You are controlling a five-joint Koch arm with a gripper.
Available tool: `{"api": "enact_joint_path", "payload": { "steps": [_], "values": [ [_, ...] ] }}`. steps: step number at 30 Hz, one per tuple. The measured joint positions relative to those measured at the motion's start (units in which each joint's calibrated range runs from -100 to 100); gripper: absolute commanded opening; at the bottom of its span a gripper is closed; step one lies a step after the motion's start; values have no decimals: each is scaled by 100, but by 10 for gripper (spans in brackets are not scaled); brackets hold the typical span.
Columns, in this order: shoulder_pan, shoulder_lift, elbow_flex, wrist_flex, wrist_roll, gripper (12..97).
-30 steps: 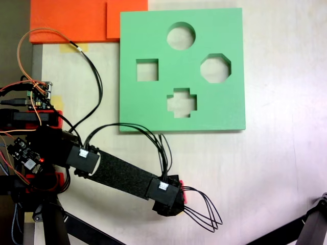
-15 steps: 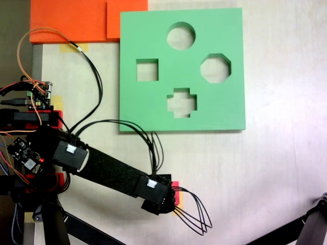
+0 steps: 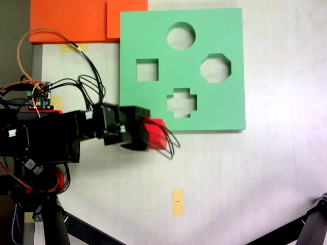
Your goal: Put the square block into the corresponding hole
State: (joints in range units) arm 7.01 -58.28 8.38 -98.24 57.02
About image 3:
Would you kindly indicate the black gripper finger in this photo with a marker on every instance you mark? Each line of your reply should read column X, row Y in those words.
column 136, row 146

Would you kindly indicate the red square block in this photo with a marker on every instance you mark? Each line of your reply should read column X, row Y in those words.
column 157, row 135

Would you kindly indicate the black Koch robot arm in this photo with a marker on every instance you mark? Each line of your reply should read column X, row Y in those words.
column 51, row 135

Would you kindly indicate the large orange foam block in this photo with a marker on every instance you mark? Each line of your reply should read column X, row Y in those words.
column 67, row 20

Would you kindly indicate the green shape sorter board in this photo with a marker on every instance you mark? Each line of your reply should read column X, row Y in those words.
column 143, row 76

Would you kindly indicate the yellow tape strip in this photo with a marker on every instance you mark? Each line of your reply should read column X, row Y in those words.
column 58, row 103
column 177, row 202
column 28, row 217
column 84, row 47

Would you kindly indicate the small circuit board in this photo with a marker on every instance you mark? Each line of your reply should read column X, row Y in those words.
column 42, row 98

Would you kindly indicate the black tripod leg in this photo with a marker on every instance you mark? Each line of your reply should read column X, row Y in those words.
column 55, row 224
column 310, row 224
column 92, row 231

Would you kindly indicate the red arm base mount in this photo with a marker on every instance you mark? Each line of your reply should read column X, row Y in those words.
column 60, row 178

